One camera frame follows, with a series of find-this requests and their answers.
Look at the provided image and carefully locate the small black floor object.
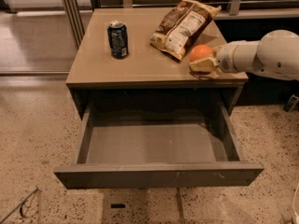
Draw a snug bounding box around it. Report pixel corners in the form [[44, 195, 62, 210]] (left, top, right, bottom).
[[110, 203, 126, 208]]

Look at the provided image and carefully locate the orange fruit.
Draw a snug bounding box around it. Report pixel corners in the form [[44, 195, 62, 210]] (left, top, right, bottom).
[[189, 45, 213, 62]]

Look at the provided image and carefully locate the open grey top drawer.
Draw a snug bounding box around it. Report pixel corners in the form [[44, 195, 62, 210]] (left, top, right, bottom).
[[54, 105, 263, 189]]

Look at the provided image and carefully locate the white cable on floor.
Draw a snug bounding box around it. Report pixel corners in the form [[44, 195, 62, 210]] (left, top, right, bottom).
[[291, 180, 299, 224]]

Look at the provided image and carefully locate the dark blue soda can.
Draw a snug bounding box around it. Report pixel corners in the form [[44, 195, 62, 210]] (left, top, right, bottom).
[[107, 21, 129, 59]]

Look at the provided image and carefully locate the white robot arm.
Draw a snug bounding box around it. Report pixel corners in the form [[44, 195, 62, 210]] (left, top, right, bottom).
[[189, 30, 299, 80]]

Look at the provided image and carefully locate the dark object on floor right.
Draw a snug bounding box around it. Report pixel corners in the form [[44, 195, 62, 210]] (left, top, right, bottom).
[[283, 94, 299, 112]]

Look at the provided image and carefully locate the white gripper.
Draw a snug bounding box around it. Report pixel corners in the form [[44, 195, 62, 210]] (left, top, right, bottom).
[[190, 41, 245, 73]]

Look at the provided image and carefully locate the brown chip bag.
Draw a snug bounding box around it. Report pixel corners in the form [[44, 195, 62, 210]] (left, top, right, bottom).
[[150, 0, 221, 61]]

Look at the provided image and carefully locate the metal bar on floor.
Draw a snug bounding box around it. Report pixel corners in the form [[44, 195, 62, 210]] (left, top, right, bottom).
[[0, 187, 39, 224]]

